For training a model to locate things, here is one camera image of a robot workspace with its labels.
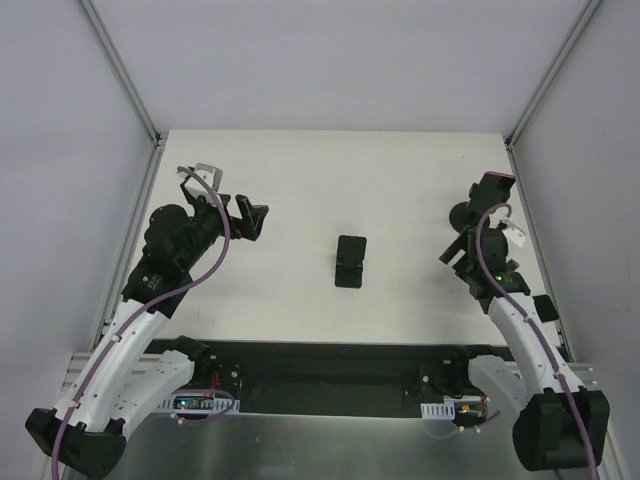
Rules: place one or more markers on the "aluminium frame post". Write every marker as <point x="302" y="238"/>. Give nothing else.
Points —
<point x="114" y="61"/>
<point x="576" y="32"/>

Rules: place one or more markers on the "black round-base phone stand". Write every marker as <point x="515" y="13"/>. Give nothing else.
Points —
<point x="466" y="213"/>

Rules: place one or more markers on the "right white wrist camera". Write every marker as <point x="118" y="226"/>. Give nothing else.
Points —
<point x="512" y="232"/>

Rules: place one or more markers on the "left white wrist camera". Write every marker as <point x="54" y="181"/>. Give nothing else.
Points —
<point x="200" y="180"/>

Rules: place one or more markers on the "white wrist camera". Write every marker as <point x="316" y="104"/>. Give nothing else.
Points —
<point x="512" y="232"/>
<point x="200" y="180"/>

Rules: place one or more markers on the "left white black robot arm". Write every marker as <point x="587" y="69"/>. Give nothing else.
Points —
<point x="88" y="428"/>

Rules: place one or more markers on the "left aluminium frame post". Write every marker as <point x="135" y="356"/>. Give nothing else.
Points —
<point x="114" y="61"/>

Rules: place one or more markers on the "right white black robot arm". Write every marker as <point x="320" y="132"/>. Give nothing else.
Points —
<point x="557" y="422"/>

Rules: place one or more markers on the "purple black phone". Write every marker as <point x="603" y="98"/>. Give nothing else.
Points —
<point x="493" y="188"/>

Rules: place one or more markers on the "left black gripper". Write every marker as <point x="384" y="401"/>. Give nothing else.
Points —
<point x="230" y="215"/>

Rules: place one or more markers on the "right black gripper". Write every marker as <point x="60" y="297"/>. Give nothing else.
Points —
<point x="480" y="198"/>

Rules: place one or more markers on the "white slotted cable duct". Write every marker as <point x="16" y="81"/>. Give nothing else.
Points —
<point x="445" y="411"/>
<point x="197" y="405"/>

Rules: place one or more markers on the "white slotted cable duct right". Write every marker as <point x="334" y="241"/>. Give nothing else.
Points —
<point x="445" y="411"/>

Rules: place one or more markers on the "right aluminium frame post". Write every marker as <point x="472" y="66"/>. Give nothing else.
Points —
<point x="576" y="32"/>

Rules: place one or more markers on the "white slotted cable duct left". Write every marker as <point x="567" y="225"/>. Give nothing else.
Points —
<point x="197" y="405"/>

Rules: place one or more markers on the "black angled phone stand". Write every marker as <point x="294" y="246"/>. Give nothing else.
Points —
<point x="349" y="263"/>

